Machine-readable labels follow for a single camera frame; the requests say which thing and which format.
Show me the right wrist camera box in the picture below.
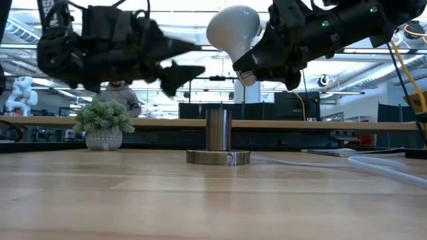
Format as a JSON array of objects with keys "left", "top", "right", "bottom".
[{"left": 268, "top": 0, "right": 303, "bottom": 34}]

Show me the dark blue partition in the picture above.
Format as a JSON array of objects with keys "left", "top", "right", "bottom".
[{"left": 377, "top": 103, "right": 425, "bottom": 149}]

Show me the white flood lightbulb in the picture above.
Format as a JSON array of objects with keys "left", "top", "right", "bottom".
[{"left": 205, "top": 5, "right": 263, "bottom": 87}]

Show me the thick yellow hanging cable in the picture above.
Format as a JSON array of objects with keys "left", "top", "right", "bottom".
[{"left": 388, "top": 39, "right": 427, "bottom": 114}]

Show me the white lamp power cable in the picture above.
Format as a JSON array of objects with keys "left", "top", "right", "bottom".
[{"left": 250, "top": 153, "right": 427, "bottom": 191}]

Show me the green succulent in grey pot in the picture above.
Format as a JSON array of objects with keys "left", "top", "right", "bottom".
[{"left": 73, "top": 99, "right": 136, "bottom": 151}]

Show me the black hanging cable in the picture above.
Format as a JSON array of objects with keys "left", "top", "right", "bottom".
[{"left": 386, "top": 42, "right": 427, "bottom": 146}]

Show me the thin black stand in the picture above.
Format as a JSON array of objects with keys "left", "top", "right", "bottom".
[{"left": 188, "top": 75, "right": 247, "bottom": 109}]

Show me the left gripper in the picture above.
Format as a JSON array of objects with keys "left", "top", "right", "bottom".
[{"left": 79, "top": 6, "right": 206, "bottom": 97}]

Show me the black cable loop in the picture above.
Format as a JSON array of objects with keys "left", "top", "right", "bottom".
[{"left": 0, "top": 119, "right": 24, "bottom": 143}]

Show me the metal lamp socket base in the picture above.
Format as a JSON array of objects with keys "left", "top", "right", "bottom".
[{"left": 185, "top": 109, "right": 252, "bottom": 167}]

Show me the black computer monitor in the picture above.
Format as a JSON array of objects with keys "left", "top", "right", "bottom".
[{"left": 274, "top": 91, "right": 321, "bottom": 121}]

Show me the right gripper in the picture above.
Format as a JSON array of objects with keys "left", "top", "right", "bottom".
[{"left": 232, "top": 18, "right": 344, "bottom": 91}]

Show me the person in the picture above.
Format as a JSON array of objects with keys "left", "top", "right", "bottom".
[{"left": 93, "top": 81, "right": 143, "bottom": 118}]

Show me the light wooden desk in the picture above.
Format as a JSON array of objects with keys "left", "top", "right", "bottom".
[{"left": 0, "top": 115, "right": 427, "bottom": 131}]

